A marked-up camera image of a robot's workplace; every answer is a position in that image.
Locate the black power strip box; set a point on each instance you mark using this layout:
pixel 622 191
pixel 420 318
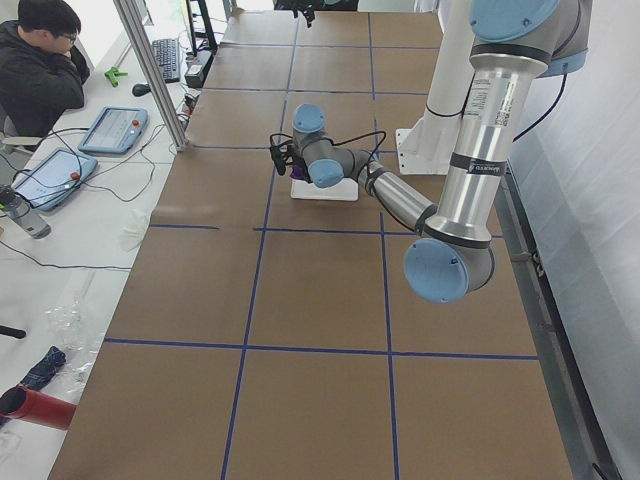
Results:
pixel 198 68

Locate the purple microfiber towel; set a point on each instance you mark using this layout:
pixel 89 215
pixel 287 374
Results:
pixel 299 173

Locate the black keyboard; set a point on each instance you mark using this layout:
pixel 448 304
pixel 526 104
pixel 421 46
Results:
pixel 166 53

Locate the blue teach pendant near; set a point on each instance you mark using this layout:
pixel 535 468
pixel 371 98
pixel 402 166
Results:
pixel 55 178

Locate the blue teach pendant far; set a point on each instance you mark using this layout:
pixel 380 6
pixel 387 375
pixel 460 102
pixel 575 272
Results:
pixel 115 131

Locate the clear water bottle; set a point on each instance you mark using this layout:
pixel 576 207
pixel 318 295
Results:
pixel 21 213

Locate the white rack base tray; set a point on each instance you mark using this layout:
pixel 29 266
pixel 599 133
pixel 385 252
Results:
pixel 345 190

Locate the aluminium frame post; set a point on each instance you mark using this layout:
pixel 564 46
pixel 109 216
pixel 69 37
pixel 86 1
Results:
pixel 133 26

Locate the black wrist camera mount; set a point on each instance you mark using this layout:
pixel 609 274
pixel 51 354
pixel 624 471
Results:
pixel 282 150

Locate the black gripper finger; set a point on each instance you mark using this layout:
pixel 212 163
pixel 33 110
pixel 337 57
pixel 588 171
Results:
pixel 309 18

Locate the blue teach pendant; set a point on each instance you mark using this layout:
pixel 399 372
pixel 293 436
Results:
pixel 115 131
pixel 55 178

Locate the red cylinder tube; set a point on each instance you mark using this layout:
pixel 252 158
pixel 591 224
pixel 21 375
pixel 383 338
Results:
pixel 21 403

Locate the dark blue folded umbrella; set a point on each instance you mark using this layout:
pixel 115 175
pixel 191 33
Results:
pixel 41 374

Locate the green clamp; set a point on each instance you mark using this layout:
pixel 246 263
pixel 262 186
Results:
pixel 113 76

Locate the white crumpled tissue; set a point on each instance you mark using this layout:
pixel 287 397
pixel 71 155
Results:
pixel 134 230

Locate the black computer mouse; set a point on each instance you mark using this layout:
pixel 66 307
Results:
pixel 139 90

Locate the clear plastic wrap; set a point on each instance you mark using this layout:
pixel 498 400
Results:
pixel 70 323

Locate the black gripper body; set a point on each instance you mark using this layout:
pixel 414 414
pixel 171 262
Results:
pixel 307 10

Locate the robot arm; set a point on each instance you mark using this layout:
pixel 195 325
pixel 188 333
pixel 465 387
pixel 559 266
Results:
pixel 490 54

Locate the seated person in black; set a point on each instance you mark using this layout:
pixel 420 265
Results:
pixel 42 70

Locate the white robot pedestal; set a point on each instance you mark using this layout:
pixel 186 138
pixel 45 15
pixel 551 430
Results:
pixel 426 148

